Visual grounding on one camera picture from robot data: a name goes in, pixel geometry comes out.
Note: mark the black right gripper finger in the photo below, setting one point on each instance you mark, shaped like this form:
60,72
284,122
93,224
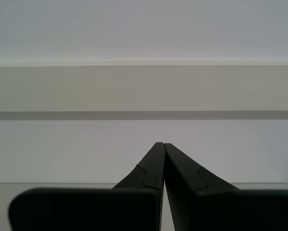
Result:
86,209
230,211

